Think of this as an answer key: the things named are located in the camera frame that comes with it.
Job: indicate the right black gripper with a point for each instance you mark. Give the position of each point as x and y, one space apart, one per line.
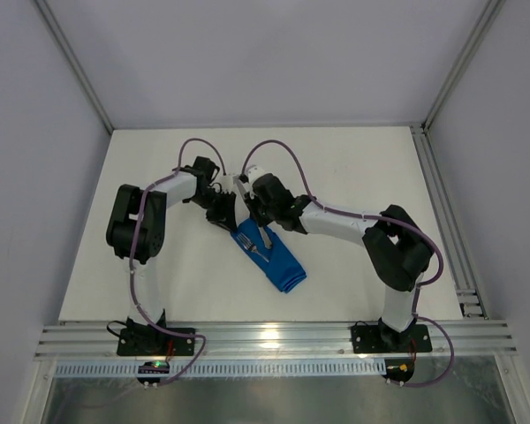
258 214

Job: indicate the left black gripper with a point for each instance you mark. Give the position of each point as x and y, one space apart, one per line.
222 215

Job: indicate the silver table knife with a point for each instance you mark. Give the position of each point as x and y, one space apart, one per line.
267 242

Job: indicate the silver fork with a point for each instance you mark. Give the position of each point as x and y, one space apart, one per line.
250 246

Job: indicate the blue cloth napkin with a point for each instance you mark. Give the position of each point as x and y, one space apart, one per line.
283 270

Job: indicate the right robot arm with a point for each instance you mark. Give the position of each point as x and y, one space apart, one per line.
395 246

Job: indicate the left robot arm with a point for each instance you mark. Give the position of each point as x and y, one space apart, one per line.
136 232

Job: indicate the left controller board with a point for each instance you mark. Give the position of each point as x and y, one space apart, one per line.
152 372

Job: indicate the controller board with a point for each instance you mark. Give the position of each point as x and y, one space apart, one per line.
152 372
399 372

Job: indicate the right controller board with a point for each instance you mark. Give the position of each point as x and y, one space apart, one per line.
399 372

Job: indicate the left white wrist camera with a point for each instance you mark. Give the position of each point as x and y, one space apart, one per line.
228 183

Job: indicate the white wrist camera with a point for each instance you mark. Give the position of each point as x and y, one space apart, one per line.
251 174
228 183

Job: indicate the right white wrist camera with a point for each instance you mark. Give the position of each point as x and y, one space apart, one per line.
251 174

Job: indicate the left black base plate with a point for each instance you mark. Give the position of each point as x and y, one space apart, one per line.
139 340

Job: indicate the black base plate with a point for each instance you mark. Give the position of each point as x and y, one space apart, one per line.
380 338
139 340

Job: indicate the slotted grey cable duct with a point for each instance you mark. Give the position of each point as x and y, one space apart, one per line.
225 368

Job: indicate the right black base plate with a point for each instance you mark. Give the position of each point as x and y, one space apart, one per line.
380 338

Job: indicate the right side aluminium rail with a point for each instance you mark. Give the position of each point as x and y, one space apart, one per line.
464 276

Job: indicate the aluminium rail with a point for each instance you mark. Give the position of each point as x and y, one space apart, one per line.
269 340
464 276

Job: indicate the aluminium front rail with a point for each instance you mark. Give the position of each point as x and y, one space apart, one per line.
269 340

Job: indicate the left aluminium frame post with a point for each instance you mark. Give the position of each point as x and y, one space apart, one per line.
63 44

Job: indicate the aluminium frame post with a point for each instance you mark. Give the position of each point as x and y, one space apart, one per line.
63 44
464 58

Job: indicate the right aluminium frame post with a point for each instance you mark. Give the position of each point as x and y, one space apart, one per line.
464 58

